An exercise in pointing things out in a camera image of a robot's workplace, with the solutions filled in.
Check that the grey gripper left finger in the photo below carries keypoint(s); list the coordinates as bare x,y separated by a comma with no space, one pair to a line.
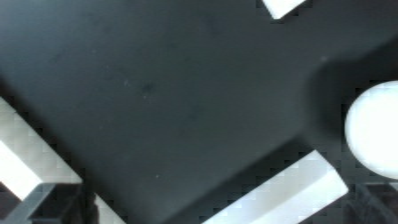
48,206

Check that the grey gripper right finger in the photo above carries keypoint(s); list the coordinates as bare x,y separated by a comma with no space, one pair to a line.
377,204

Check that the white lamp bulb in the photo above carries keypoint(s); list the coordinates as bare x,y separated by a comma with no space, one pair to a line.
372,129

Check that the white marker tag sheet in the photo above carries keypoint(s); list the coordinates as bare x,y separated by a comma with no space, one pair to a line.
279,7

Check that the white front fence rail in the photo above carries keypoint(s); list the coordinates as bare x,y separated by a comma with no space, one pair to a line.
32,166

